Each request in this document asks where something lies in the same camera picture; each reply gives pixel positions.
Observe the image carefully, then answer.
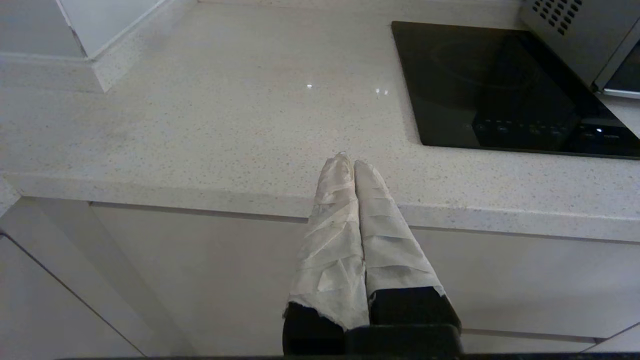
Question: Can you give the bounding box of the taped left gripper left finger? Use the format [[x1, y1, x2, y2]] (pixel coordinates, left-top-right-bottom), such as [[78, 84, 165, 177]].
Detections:
[[282, 152, 371, 356]]

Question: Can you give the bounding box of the black induction cooktop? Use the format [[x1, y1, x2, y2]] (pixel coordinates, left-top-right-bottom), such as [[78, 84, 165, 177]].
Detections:
[[391, 20, 640, 161]]

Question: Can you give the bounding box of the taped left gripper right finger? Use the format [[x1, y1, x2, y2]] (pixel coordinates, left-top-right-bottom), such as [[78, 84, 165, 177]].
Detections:
[[354, 160, 462, 328]]

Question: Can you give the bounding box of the silver microwave oven body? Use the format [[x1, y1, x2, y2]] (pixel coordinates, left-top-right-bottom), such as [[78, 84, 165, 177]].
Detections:
[[519, 0, 640, 92]]

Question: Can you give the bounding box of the white cabinet front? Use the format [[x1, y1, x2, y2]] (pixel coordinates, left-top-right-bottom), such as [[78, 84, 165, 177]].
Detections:
[[460, 322, 640, 354], [90, 201, 640, 357], [0, 232, 146, 360]]

